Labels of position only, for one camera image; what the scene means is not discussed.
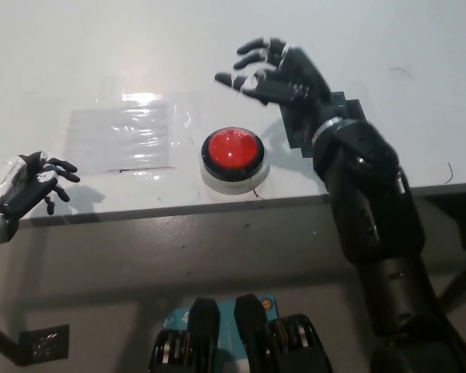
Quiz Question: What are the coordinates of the clear plastic sheet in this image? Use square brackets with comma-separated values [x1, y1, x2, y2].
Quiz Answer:
[57, 92, 193, 180]

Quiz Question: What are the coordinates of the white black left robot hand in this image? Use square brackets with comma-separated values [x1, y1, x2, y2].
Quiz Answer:
[0, 151, 82, 258]

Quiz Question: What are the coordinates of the black table leg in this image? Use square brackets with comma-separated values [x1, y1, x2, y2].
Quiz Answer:
[0, 316, 26, 366]
[430, 248, 466, 314]

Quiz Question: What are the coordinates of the red dome push button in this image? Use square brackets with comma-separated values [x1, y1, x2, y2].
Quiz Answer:
[197, 127, 271, 195]

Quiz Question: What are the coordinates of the black tape patch on desk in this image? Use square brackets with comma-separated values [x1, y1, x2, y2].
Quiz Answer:
[279, 91, 370, 159]

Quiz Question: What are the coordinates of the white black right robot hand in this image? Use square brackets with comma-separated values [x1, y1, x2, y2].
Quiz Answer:
[214, 37, 342, 138]

